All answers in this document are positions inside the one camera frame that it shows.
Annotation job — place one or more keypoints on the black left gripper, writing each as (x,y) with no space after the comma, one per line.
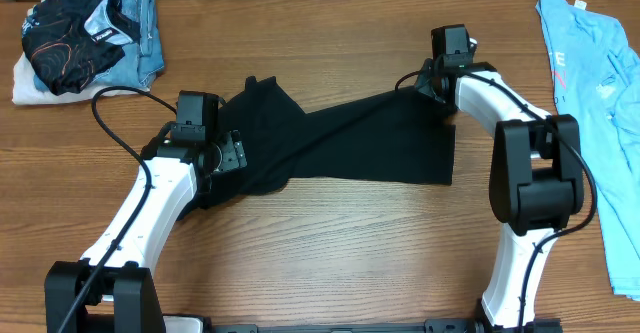
(234,151)

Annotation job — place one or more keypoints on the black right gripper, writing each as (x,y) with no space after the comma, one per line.
(424,85)

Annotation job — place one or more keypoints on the black t-shirt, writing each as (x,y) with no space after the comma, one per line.
(397,136)

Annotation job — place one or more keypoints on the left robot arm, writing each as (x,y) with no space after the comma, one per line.
(111,288)

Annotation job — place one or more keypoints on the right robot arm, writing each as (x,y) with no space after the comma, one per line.
(535,180)

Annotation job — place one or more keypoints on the folded blue denim jeans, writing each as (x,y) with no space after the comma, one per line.
(72,44)

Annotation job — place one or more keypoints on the light blue t-shirt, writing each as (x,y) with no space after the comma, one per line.
(595,74)

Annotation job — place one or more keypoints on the black orange patterned shirt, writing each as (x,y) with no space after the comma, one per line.
(69,42)

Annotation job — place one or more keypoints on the folded white garment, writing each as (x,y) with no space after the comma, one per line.
(30,93)

